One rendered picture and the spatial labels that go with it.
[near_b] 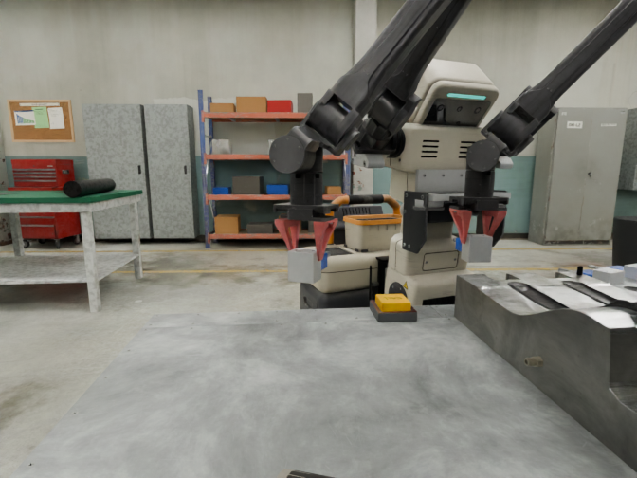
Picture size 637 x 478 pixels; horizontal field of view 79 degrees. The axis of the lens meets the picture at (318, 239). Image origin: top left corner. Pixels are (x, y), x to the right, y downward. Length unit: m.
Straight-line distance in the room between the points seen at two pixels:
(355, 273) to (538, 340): 0.80
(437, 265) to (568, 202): 5.59
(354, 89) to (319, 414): 0.48
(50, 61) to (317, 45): 3.82
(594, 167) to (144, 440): 6.68
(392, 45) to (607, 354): 0.50
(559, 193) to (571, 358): 6.06
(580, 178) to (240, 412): 6.45
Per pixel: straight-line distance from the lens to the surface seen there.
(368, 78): 0.66
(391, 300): 0.82
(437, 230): 1.18
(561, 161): 6.59
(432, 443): 0.51
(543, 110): 0.89
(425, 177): 1.07
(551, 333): 0.61
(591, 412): 0.58
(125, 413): 0.59
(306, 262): 0.68
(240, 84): 6.22
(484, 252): 0.89
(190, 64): 6.43
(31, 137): 7.26
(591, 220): 6.93
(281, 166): 0.60
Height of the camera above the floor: 1.10
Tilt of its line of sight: 10 degrees down
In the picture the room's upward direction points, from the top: straight up
